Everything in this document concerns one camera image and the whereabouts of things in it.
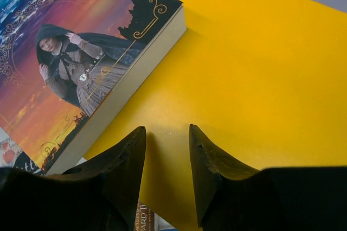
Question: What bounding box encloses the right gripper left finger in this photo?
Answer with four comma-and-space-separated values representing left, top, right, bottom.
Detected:
1, 126, 146, 230

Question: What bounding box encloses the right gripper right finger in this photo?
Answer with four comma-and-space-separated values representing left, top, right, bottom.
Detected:
189, 124, 346, 230

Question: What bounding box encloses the Jane Eyre book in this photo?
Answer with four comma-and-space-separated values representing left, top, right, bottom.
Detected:
1, 0, 187, 173

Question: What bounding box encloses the brown Edward Tulane book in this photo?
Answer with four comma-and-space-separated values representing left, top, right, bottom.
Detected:
134, 201, 174, 231

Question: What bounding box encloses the Little Women book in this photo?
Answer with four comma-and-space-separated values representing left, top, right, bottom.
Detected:
1, 138, 46, 176

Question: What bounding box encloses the blue yellow wooden bookshelf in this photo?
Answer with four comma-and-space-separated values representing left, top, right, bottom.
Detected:
85, 0, 346, 230

